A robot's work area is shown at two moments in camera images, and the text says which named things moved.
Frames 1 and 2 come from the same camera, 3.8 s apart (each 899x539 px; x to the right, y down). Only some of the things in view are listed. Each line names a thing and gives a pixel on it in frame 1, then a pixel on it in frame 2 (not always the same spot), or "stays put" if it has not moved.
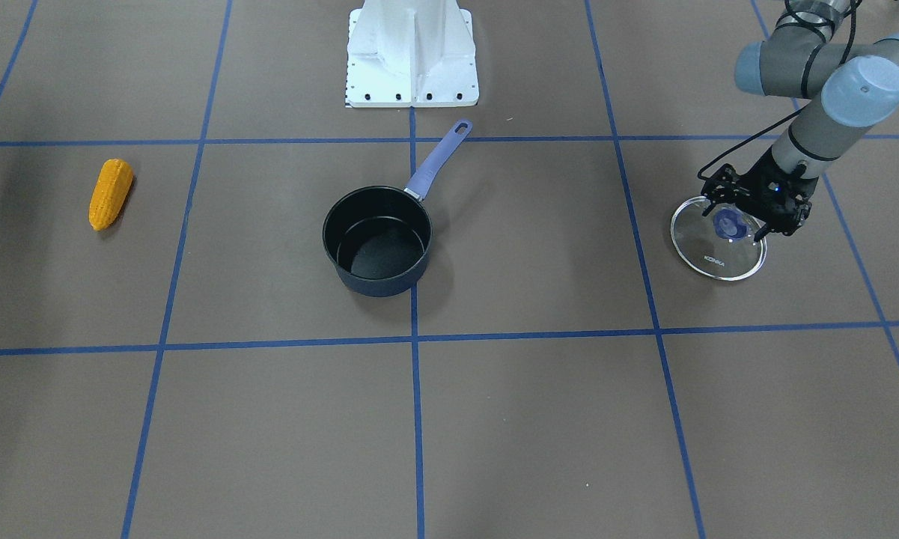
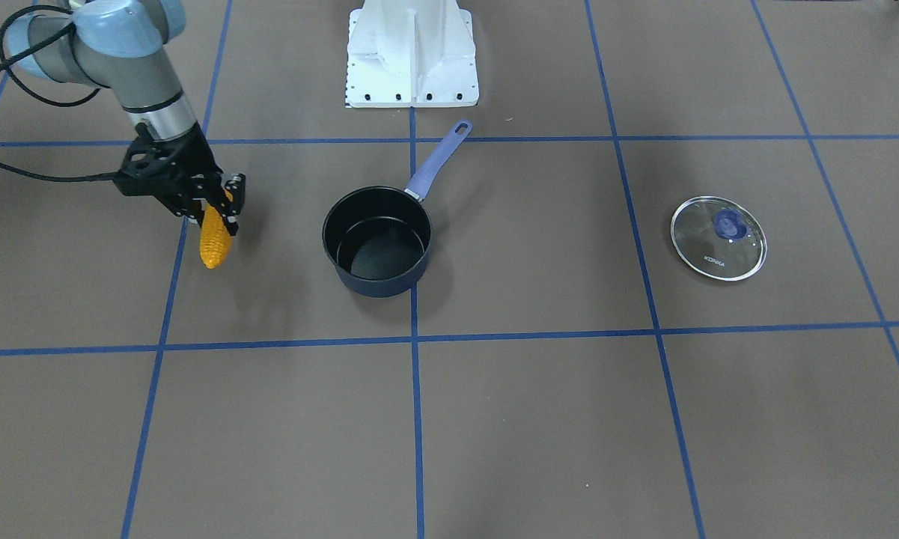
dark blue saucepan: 378,239 stays put
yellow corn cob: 110,192 -> 215,238
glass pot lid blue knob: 721,245 stays put
